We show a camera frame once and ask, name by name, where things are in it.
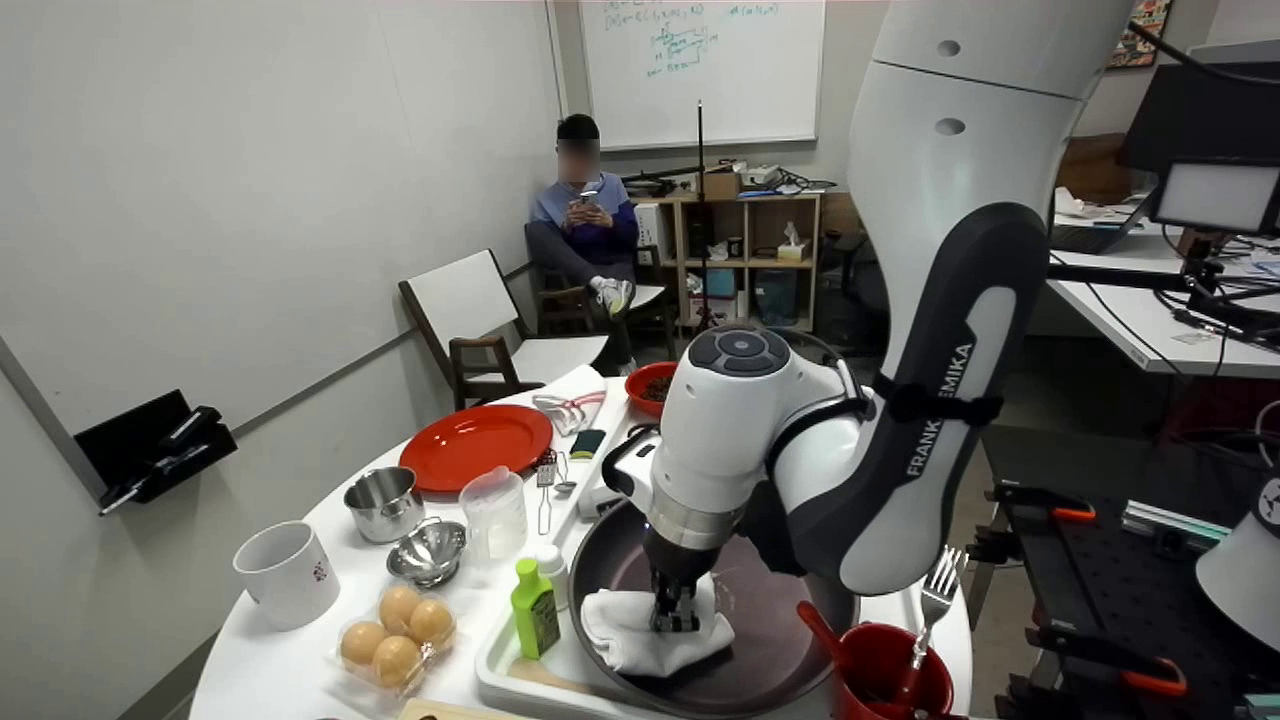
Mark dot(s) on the white mug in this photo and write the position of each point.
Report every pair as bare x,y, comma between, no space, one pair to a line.
285,574

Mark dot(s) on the white tray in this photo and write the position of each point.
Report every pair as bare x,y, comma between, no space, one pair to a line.
521,680

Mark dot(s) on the thin black stand pole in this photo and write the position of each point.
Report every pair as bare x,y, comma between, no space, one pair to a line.
703,201

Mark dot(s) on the brown cardboard box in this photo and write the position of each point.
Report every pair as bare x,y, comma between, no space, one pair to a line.
1101,173

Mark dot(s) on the steel strainer bowl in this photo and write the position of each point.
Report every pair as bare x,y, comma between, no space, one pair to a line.
425,555

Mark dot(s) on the brown egg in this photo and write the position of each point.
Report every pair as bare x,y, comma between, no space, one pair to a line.
361,643
403,611
434,623
397,659

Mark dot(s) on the white cone object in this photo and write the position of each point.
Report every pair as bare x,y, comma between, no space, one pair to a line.
1246,574

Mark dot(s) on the red bowl of beans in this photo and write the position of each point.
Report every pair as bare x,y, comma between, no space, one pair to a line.
646,391

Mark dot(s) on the steel measuring cup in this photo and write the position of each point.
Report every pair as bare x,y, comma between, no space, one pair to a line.
384,504

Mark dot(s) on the red plate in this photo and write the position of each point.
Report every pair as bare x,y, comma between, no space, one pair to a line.
475,445

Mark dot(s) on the red spatula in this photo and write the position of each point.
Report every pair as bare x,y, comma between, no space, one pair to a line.
816,626

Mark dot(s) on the bright laptop screen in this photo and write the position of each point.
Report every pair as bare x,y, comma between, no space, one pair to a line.
1214,196

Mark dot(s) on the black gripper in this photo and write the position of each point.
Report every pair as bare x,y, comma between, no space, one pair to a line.
683,565

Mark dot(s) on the seated person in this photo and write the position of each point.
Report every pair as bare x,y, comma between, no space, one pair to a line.
581,222

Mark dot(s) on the white office desk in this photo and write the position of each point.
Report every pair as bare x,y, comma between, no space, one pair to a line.
1163,327

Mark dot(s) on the black wall holder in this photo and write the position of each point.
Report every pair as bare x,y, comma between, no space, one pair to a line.
145,445

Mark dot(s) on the clear egg bag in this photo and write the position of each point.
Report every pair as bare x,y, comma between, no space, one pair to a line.
349,680

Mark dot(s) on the green bottle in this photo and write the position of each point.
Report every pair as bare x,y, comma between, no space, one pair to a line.
535,615

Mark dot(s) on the clear plastic cup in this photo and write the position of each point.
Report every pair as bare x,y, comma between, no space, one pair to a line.
493,522

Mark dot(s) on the wall whiteboard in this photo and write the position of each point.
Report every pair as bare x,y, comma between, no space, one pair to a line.
704,65

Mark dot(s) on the silver fork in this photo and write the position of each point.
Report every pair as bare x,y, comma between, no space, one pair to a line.
941,578

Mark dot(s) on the black monitor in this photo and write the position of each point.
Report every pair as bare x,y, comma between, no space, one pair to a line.
1201,113

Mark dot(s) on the dark green sponge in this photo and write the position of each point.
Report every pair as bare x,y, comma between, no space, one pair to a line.
589,445

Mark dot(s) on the black cart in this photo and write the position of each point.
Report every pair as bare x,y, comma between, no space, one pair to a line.
1107,585

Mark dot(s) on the colourful framed poster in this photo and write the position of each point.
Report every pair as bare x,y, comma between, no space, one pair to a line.
1147,41

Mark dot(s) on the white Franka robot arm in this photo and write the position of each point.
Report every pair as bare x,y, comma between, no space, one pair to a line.
934,267

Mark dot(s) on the red utensil mug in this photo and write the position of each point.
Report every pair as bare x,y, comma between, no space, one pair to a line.
880,680

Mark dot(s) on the dark frying pan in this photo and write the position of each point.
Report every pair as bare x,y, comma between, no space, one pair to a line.
774,626

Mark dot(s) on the red striped white towel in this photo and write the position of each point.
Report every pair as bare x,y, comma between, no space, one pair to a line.
565,406

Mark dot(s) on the dark wooden chair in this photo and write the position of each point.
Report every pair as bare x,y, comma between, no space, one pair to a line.
463,300

